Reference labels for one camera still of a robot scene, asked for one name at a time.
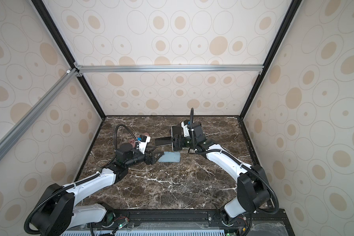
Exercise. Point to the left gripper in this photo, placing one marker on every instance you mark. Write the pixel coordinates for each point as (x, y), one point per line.
(151, 161)

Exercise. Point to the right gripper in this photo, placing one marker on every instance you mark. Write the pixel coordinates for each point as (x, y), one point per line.
(179, 139)

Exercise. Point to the light blue phone case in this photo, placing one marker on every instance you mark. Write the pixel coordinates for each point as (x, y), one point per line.
(170, 157)

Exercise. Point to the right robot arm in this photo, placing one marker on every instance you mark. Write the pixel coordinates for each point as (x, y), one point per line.
(253, 188)

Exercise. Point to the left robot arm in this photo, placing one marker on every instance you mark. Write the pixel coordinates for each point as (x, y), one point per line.
(57, 209)

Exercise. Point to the silver phone dark screen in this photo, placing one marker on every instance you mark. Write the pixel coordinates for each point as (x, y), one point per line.
(165, 141)

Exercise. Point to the pink phone case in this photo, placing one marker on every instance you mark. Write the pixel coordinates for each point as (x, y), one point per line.
(134, 142)

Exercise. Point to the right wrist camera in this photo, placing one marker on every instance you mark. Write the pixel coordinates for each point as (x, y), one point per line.
(185, 125)

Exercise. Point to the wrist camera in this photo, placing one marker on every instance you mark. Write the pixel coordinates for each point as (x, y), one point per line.
(185, 125)
(143, 140)

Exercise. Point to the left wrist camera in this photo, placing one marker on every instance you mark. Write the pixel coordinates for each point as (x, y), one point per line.
(143, 140)

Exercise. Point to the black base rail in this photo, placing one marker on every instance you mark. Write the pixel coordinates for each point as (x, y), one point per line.
(184, 222)

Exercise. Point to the horizontal aluminium rail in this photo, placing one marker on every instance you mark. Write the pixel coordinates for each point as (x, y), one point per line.
(169, 68)

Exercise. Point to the black corner frame post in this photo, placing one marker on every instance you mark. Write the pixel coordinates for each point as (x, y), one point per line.
(62, 45)

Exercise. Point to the diagonal aluminium rail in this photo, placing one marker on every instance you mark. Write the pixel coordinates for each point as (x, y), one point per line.
(12, 137)

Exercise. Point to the right black corner post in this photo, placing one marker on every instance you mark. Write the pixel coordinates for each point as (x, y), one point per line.
(287, 20)

